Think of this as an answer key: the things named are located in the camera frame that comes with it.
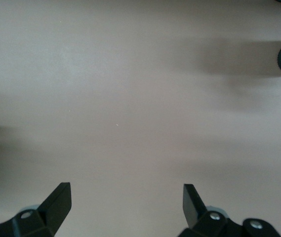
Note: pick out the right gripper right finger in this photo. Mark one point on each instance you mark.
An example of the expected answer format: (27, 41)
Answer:
(194, 212)

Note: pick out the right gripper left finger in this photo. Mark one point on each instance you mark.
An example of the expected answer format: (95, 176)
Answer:
(56, 209)

